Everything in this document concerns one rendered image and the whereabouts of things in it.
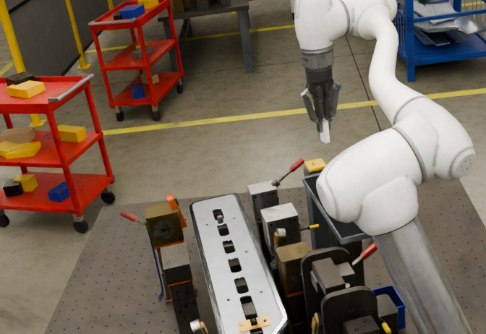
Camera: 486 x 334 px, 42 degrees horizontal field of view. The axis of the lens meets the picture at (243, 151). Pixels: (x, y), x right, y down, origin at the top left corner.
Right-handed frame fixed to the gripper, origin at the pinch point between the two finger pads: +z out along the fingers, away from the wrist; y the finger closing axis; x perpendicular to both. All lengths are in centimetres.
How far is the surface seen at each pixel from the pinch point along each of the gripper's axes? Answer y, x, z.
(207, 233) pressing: 35, -21, 34
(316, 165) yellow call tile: -3.0, -12.7, 17.7
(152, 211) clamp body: 48, -37, 27
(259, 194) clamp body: 13.3, -24.7, 28.3
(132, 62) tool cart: -32, -384, 79
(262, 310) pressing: 36, 22, 34
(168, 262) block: 52, -10, 31
